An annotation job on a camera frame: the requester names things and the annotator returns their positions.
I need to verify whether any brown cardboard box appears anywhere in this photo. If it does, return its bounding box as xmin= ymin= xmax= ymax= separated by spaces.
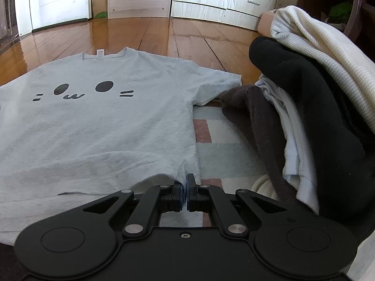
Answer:
xmin=91 ymin=0 xmax=108 ymax=19

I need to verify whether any white door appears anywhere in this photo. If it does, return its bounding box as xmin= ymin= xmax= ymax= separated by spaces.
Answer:
xmin=13 ymin=0 xmax=93 ymax=34

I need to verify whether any cream plain folded garment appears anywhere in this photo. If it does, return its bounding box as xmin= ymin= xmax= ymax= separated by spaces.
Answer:
xmin=252 ymin=174 xmax=279 ymax=201

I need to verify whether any checked rug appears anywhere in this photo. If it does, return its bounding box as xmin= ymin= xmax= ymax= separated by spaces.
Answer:
xmin=192 ymin=98 xmax=273 ymax=195

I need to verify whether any green bag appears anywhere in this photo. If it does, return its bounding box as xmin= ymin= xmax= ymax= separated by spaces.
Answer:
xmin=328 ymin=2 xmax=353 ymax=21

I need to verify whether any dark wooden chair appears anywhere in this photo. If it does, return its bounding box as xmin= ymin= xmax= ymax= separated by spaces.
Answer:
xmin=343 ymin=0 xmax=365 ymax=37

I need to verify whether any cream waffle folded sweater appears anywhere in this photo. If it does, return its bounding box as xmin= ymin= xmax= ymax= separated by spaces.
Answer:
xmin=270 ymin=5 xmax=375 ymax=115

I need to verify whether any black folded garment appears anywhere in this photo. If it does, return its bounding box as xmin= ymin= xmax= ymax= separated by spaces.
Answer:
xmin=249 ymin=37 xmax=375 ymax=235

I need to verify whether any white folded t-shirt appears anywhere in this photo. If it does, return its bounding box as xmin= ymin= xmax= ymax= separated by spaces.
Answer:
xmin=255 ymin=76 xmax=320 ymax=214

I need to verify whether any grey printed t-shirt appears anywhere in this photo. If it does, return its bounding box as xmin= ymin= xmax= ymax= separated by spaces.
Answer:
xmin=0 ymin=47 xmax=242 ymax=235

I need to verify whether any pink bag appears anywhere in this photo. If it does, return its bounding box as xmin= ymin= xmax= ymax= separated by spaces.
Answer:
xmin=258 ymin=9 xmax=277 ymax=37

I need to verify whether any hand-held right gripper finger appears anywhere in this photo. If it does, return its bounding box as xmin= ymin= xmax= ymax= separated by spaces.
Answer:
xmin=187 ymin=173 xmax=288 ymax=237
xmin=83 ymin=181 xmax=187 ymax=239

